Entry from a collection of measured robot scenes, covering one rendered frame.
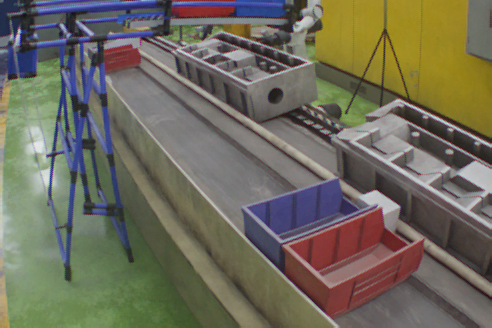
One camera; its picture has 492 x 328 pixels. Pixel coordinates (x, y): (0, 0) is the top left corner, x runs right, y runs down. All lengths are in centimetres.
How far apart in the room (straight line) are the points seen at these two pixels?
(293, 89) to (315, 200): 91
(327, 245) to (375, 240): 19
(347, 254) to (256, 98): 103
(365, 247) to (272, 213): 28
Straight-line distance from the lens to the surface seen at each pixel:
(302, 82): 217
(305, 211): 133
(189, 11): 217
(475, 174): 135
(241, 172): 169
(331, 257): 119
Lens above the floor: 154
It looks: 25 degrees down
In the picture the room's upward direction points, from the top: straight up
